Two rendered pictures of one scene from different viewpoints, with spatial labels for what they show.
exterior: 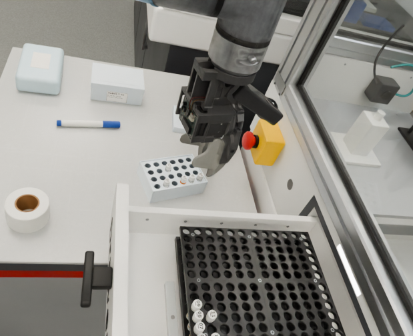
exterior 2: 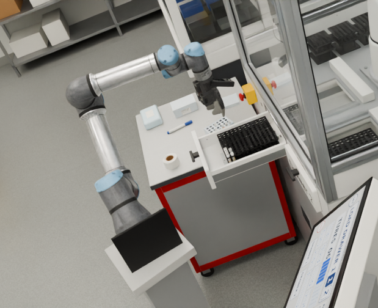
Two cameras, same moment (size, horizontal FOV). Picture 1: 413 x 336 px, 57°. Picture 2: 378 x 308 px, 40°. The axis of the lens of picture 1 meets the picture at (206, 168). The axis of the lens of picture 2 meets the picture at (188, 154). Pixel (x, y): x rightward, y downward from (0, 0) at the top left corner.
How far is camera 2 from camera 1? 173 cm
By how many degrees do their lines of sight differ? 21
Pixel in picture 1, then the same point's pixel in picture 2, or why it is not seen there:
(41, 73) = (152, 118)
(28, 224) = (173, 164)
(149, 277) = (215, 156)
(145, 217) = (205, 139)
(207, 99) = (202, 91)
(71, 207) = (185, 155)
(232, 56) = (199, 76)
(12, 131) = (152, 143)
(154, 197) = not seen: hidden behind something
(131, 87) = (190, 103)
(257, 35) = (201, 68)
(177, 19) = not seen: hidden behind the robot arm
